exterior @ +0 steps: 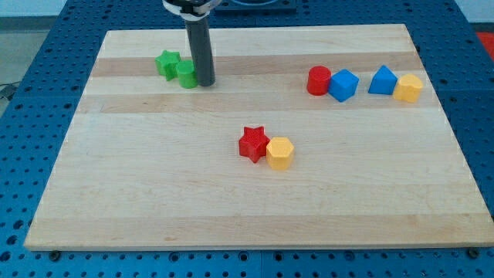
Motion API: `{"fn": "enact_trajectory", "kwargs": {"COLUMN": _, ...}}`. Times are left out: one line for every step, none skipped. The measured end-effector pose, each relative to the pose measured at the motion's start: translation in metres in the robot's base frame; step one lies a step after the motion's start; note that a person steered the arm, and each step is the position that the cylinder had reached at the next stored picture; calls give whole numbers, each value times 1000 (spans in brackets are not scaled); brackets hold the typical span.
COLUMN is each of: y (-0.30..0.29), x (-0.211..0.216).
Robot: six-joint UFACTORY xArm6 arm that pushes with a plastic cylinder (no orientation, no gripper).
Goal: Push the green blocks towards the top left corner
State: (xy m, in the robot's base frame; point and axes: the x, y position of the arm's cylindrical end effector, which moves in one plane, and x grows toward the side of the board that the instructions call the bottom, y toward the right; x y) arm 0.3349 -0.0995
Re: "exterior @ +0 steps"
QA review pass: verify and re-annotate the red cylinder block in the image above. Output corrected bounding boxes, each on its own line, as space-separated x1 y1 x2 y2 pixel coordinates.
306 66 332 96

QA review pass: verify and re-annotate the blue cube block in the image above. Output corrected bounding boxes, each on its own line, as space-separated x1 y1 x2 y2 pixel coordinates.
328 69 360 102

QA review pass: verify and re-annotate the wooden board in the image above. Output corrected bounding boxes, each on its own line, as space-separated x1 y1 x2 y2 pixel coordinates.
25 24 493 251

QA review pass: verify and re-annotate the yellow heart block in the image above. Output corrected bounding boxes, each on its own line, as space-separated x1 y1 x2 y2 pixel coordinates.
393 73 424 103

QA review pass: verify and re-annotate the yellow hexagon block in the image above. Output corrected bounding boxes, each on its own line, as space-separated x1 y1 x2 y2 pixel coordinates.
266 137 295 171

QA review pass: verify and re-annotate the red star block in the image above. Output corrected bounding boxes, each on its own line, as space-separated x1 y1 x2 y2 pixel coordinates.
239 126 270 163

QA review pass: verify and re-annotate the green star block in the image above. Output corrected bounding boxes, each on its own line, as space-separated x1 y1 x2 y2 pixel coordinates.
154 50 181 81

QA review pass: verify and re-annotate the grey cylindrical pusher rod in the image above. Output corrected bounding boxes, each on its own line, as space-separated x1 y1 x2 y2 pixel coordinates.
185 17 215 86

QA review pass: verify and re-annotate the green cylinder block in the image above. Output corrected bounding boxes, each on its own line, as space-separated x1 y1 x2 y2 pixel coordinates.
176 60 198 89

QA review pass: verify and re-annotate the blue triangular block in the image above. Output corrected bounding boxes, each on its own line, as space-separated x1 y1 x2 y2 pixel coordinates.
368 65 398 95

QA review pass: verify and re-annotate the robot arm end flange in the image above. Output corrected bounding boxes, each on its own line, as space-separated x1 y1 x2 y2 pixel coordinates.
162 0 222 21

